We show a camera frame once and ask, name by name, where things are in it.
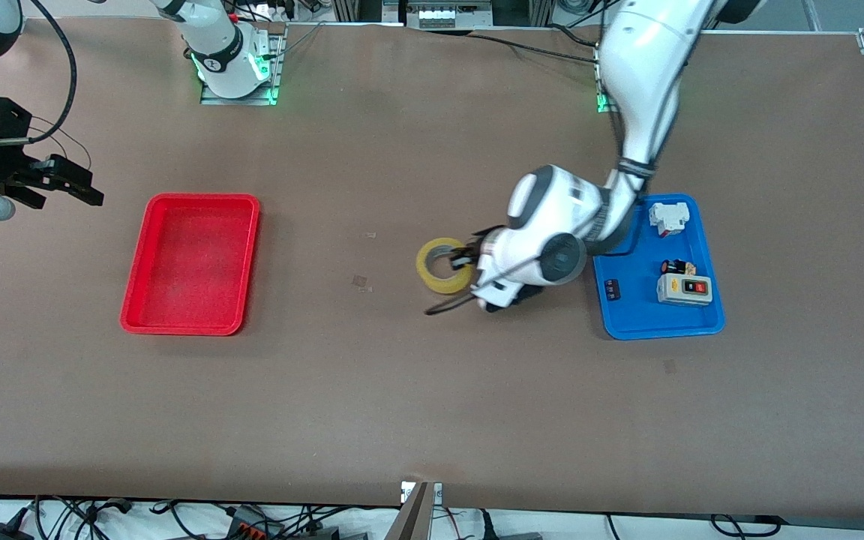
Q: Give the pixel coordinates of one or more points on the white circuit breaker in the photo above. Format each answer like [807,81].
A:
[668,216]

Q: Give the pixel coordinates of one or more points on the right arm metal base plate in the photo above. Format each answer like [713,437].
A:
[278,67]

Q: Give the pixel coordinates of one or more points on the metal camera stand bracket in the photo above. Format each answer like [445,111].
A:
[415,514]

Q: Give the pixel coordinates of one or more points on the yellow clear tape roll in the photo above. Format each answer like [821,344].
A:
[426,274]

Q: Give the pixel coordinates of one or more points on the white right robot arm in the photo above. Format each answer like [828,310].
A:
[214,45]

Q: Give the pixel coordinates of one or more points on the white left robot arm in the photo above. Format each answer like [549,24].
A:
[642,60]

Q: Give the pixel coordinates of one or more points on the grey on off switch box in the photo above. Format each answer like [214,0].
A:
[683,292]

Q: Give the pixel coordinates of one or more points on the red plastic tray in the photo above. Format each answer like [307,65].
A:
[192,262]

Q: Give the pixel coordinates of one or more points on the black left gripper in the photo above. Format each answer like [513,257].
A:
[471,252]

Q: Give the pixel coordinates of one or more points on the dark brown capacitor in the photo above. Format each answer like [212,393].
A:
[612,289]

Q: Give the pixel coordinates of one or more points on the black power adapter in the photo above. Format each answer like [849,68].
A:
[1,529]

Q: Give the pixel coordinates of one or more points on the black orange push button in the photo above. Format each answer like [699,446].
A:
[676,267]

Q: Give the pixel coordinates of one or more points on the orange black connector block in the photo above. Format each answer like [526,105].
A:
[252,525]

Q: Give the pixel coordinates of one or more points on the black plug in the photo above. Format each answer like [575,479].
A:
[511,534]

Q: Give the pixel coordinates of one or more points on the grey power strip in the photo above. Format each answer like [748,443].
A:
[436,15]

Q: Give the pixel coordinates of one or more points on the blue plastic tray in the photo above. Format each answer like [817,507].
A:
[642,315]

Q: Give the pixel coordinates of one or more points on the aluminium frame rack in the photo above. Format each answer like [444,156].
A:
[357,9]

